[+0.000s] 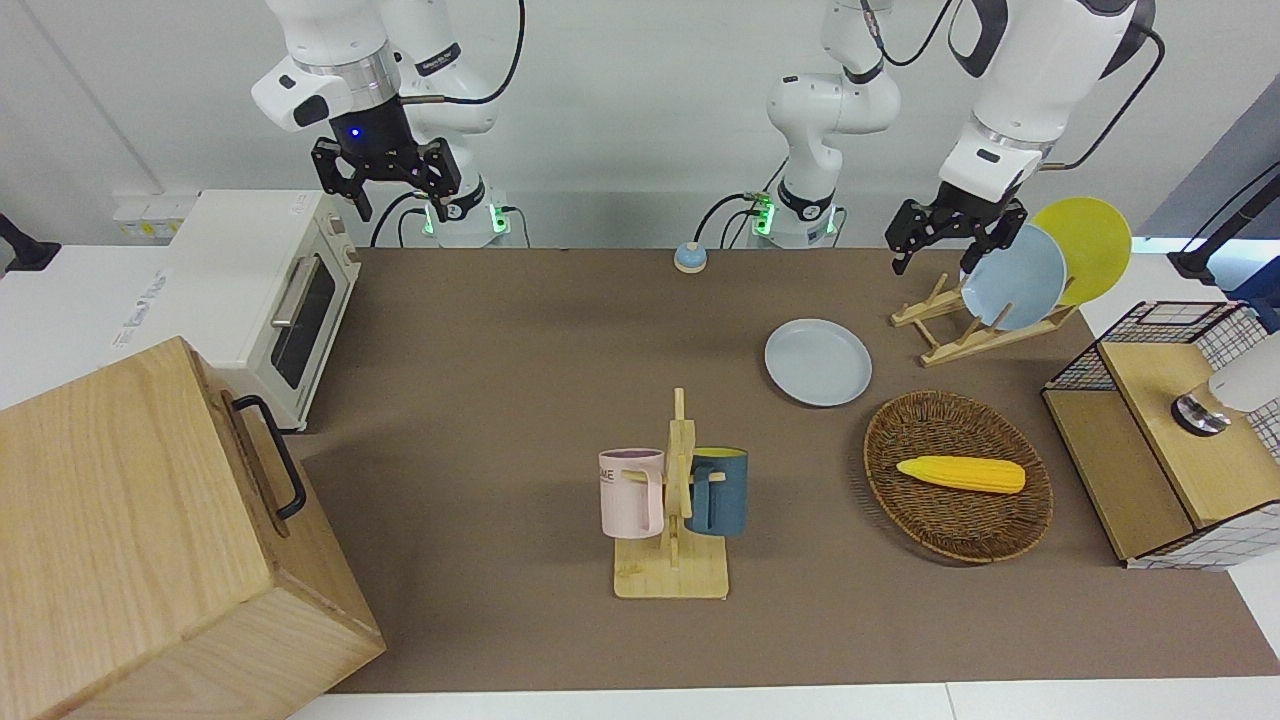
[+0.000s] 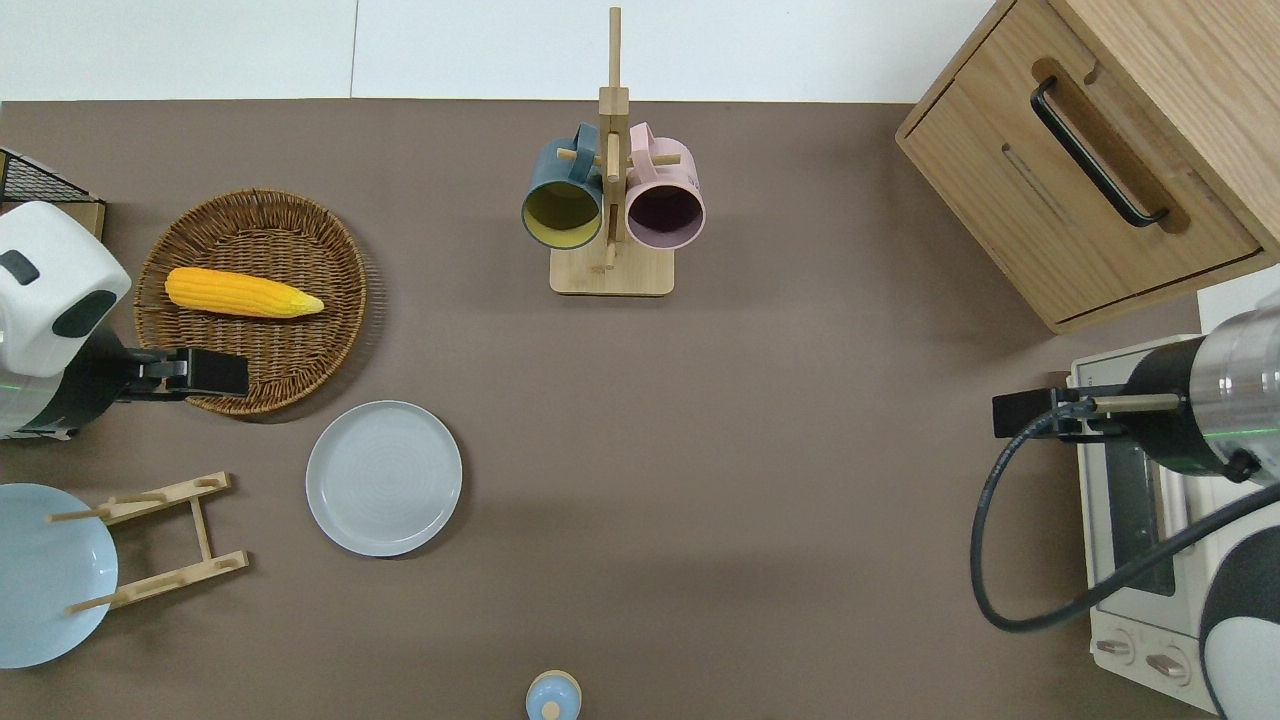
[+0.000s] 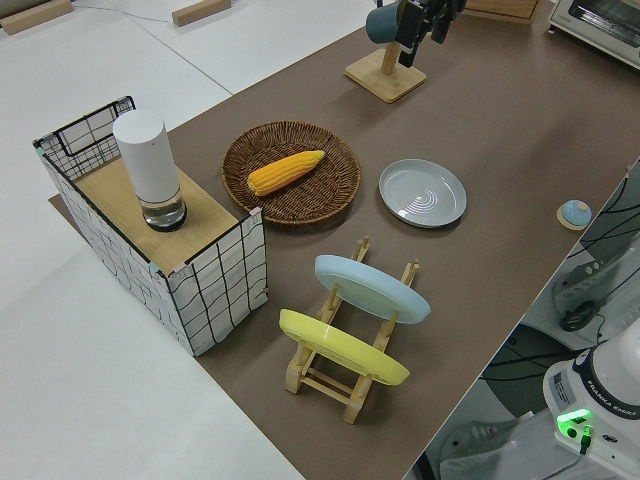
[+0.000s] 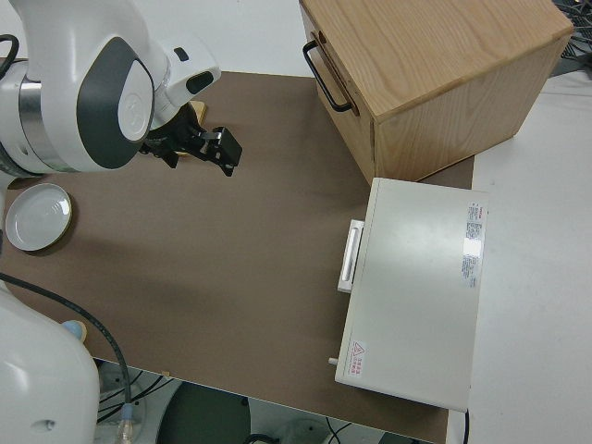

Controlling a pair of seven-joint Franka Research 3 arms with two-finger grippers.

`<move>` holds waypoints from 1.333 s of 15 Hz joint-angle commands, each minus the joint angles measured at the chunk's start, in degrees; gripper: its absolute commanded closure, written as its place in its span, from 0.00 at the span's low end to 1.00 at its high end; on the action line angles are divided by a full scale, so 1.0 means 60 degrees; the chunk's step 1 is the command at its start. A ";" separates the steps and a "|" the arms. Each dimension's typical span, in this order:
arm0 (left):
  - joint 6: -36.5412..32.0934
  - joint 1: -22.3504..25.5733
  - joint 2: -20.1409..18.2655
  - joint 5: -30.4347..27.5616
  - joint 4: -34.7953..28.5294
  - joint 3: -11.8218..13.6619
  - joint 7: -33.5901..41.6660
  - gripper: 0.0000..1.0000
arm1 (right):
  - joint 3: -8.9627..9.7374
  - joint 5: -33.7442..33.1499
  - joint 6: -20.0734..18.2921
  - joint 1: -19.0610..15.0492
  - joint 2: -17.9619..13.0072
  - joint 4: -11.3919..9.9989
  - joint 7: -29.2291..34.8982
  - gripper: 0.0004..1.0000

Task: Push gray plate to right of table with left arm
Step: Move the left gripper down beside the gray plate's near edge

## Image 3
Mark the dark blue mug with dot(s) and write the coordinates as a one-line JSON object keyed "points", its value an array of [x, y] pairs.
{"points": [[382, 22]]}

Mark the large wooden box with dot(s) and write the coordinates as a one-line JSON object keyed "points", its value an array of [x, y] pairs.
{"points": [[500, 7]]}

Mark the brown wicker basket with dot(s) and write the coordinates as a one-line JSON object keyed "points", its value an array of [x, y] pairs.
{"points": [[320, 200]]}

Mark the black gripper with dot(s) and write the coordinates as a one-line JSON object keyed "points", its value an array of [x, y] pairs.
{"points": [[440, 4]]}

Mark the wooden plate rack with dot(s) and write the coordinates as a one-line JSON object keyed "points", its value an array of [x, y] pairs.
{"points": [[320, 382]]}

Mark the wooden block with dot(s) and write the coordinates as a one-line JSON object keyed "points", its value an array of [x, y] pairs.
{"points": [[200, 11], [35, 15]]}

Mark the yellow plate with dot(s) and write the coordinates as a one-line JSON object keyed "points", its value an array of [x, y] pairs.
{"points": [[340, 345]]}

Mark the light blue plate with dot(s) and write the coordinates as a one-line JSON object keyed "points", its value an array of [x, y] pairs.
{"points": [[370, 287]]}

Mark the white toaster oven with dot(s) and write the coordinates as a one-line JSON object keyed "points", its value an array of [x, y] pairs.
{"points": [[595, 20]]}

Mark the small blue dome timer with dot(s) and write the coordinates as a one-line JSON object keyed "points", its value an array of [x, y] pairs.
{"points": [[575, 212]]}

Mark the yellow corn cob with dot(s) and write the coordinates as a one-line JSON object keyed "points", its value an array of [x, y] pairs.
{"points": [[285, 172]]}

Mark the wooden mug tree stand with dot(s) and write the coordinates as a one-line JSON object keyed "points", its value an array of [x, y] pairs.
{"points": [[385, 77]]}

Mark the gray ceramic plate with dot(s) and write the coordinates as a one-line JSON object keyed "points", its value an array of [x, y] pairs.
{"points": [[422, 192]]}

